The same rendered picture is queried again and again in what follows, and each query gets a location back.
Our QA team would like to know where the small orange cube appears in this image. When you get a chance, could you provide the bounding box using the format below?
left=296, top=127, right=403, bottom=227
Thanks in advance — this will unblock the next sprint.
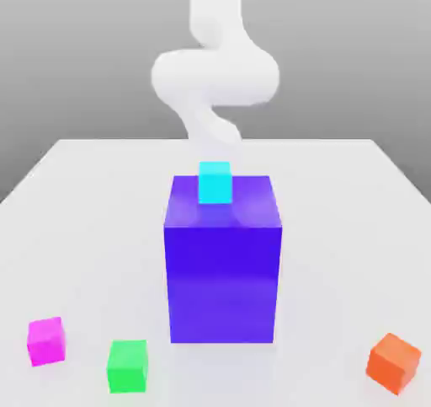
left=365, top=332, right=423, bottom=397

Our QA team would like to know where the large purple box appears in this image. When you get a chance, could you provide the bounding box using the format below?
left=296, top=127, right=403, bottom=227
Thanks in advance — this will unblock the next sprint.
left=162, top=174, right=283, bottom=345

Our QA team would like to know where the small green cube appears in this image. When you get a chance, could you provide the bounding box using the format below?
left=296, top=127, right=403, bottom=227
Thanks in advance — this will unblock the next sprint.
left=106, top=339, right=149, bottom=394

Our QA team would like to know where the small magenta cube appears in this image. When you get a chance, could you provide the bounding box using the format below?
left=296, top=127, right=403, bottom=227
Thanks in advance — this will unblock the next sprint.
left=26, top=316, right=67, bottom=368

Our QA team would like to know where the small cyan cube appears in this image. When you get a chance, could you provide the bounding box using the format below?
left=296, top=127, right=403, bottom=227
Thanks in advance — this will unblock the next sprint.
left=197, top=161, right=234, bottom=205

